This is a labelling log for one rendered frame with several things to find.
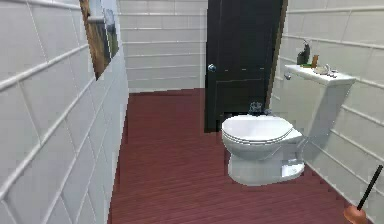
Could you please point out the dark green spray bottle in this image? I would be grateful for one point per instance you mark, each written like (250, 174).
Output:
(304, 55)

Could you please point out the small orange bottle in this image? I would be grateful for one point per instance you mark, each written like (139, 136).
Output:
(314, 60)

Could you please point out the white toilet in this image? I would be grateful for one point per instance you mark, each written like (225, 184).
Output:
(256, 140)

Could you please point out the silver round door knob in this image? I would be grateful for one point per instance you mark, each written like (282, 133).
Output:
(212, 68)

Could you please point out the black room door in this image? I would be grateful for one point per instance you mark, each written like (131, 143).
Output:
(240, 60)

